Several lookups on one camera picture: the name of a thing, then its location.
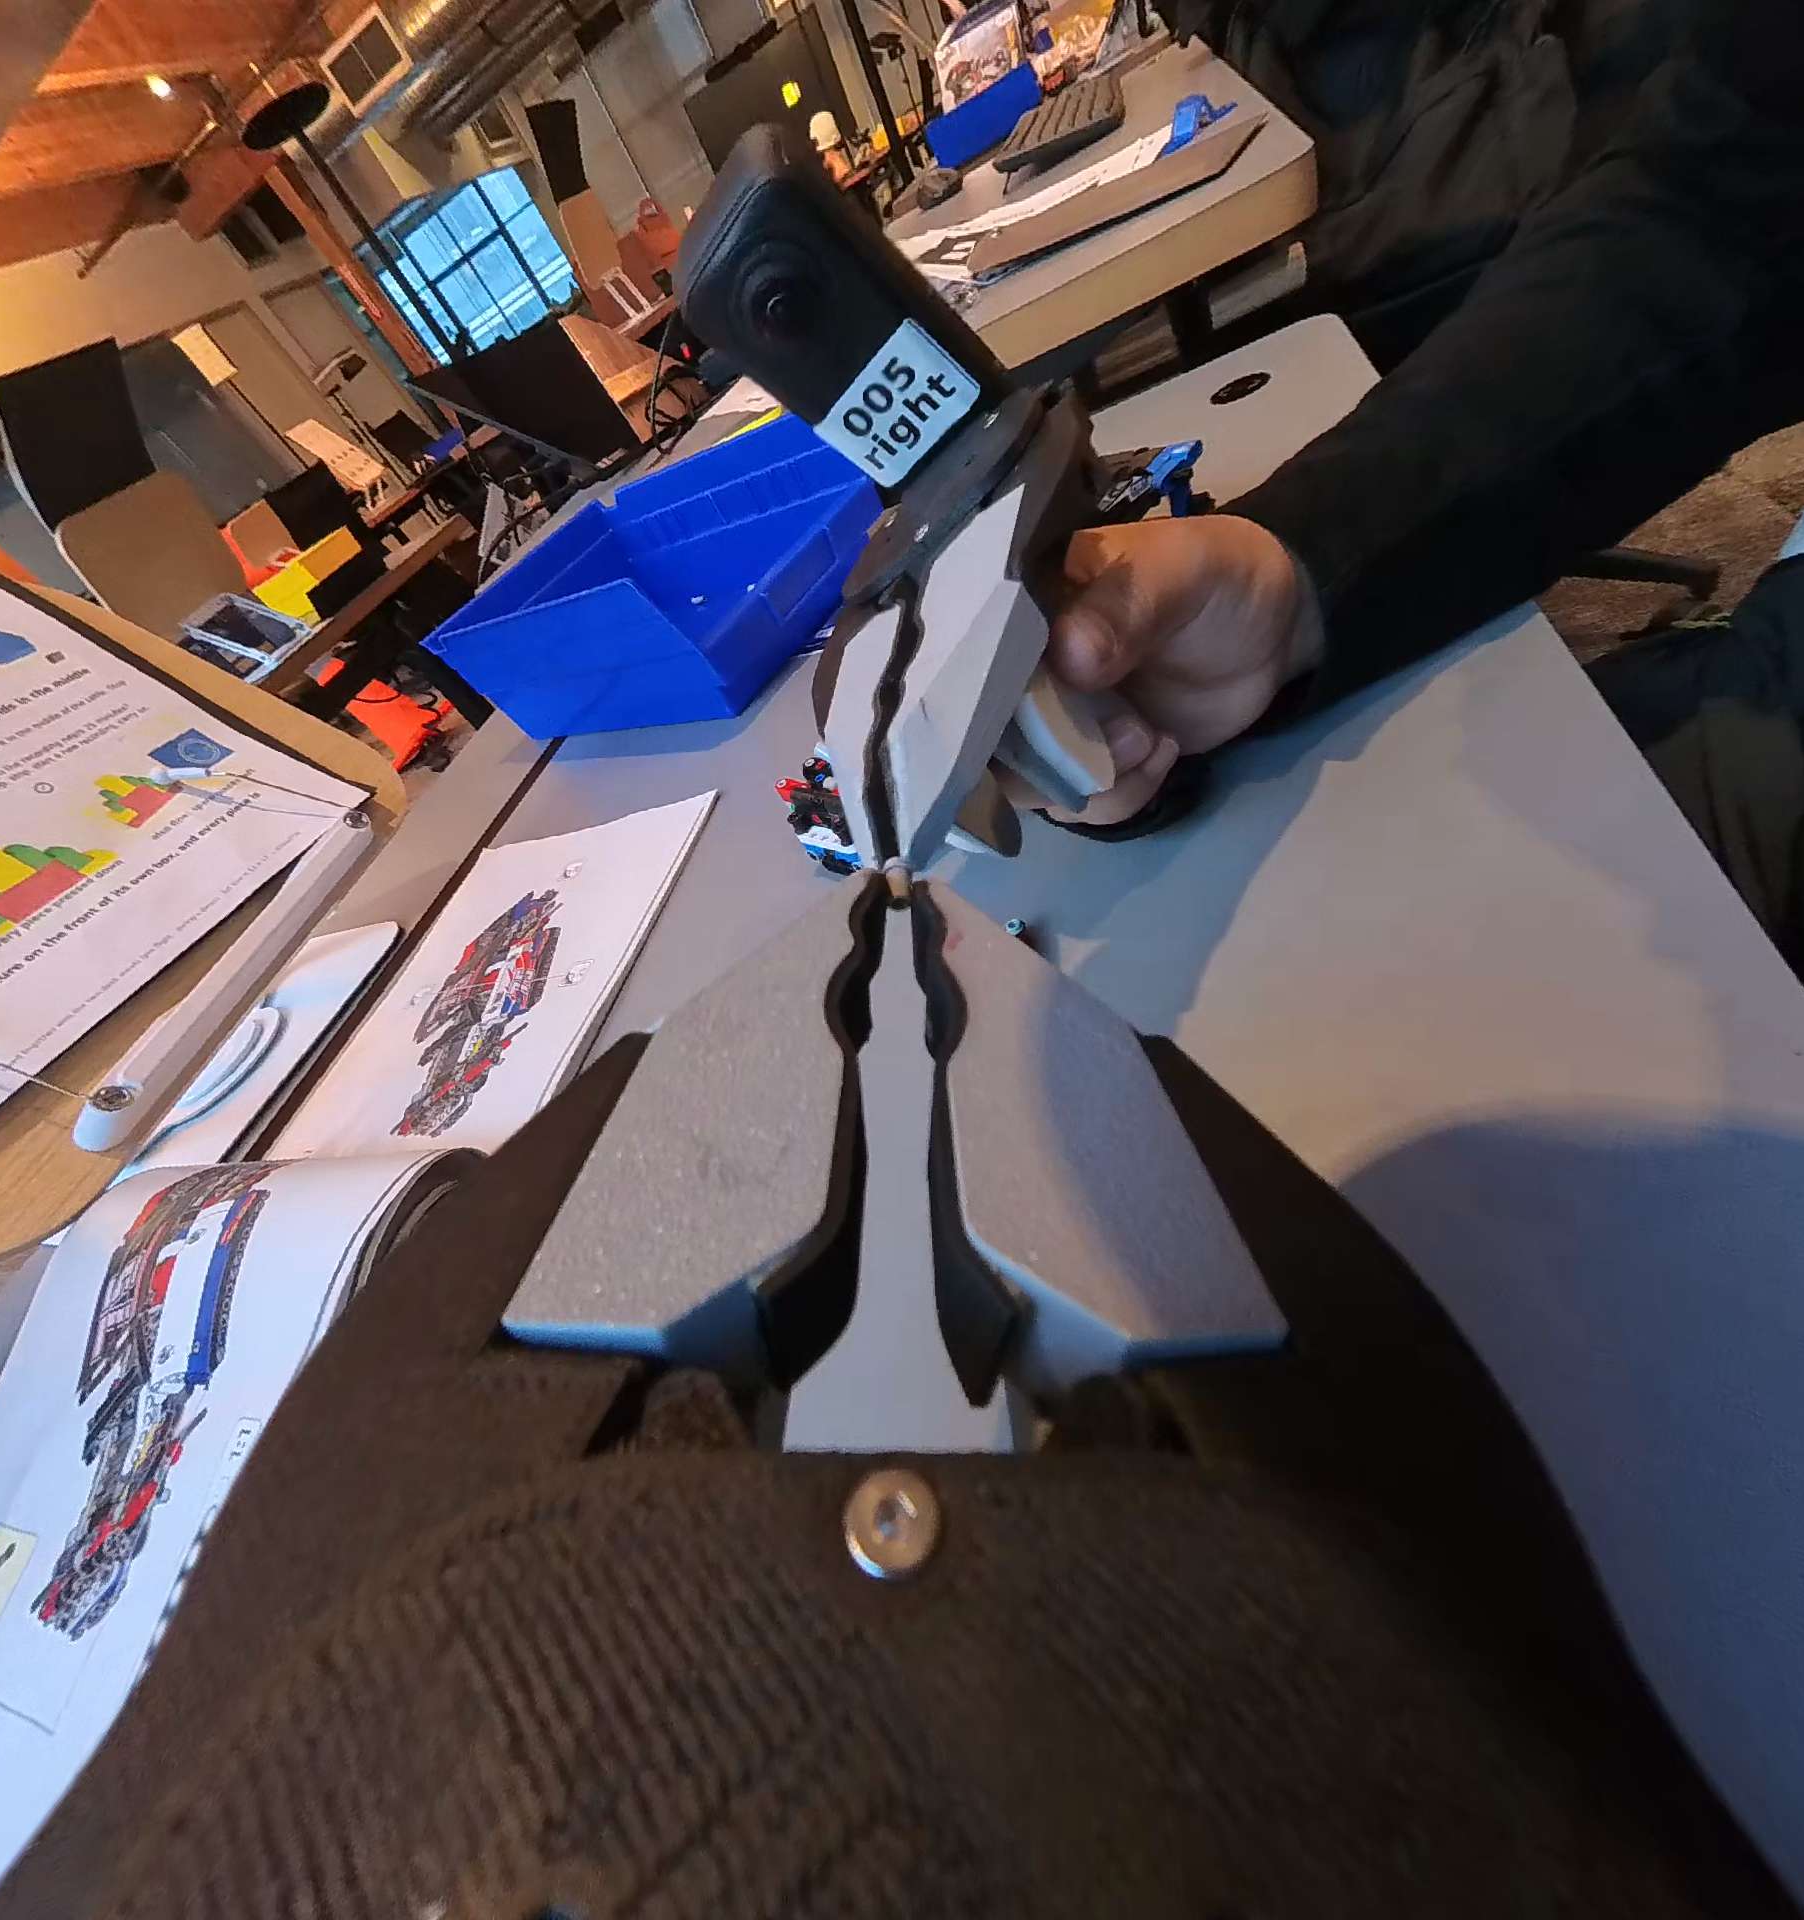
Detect person's torso in black jacket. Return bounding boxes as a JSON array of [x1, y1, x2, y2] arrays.
[[1149, 0, 1804, 377]]

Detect flat instruction booklet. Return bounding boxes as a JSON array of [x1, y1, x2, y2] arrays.
[[264, 786, 721, 1167]]

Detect black and beige chair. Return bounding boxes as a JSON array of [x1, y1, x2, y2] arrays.
[[0, 337, 241, 639]]

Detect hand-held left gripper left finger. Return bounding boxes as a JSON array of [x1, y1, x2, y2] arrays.
[[501, 875, 888, 1395]]

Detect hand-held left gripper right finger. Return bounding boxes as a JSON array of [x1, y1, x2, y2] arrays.
[[910, 878, 1289, 1409]]

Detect black monitor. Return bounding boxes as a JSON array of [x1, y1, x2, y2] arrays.
[[407, 311, 653, 471]]

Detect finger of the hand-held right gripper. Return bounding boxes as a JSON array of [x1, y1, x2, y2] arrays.
[[897, 488, 1062, 871], [813, 589, 906, 871]]

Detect person's legs in dark pants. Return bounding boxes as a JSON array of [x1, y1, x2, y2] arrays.
[[1583, 545, 1804, 1053]]

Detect white rounded tray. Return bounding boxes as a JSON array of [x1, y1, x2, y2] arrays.
[[137, 919, 400, 1170]]

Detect wooden board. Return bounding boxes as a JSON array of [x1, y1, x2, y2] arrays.
[[0, 502, 409, 1276]]

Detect yellow box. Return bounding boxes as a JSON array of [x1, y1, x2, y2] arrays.
[[247, 525, 362, 623]]

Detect printed instruction sheet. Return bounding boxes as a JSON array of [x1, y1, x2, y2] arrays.
[[0, 555, 371, 1156]]

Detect black keyboard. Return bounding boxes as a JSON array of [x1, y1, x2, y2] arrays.
[[990, 71, 1127, 174]]

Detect person's right hand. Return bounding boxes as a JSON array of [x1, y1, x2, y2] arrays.
[[1035, 513, 1328, 827]]

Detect blue plastic bin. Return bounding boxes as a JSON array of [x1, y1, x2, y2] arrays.
[[422, 410, 903, 739], [923, 63, 1045, 169]]

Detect large window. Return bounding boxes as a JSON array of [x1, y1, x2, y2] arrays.
[[354, 162, 583, 359]]

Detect grey side table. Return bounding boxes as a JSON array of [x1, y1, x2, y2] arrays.
[[879, 44, 1321, 377]]

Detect curled open instruction booklet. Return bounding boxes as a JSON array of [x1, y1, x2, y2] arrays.
[[0, 1145, 487, 1920]]

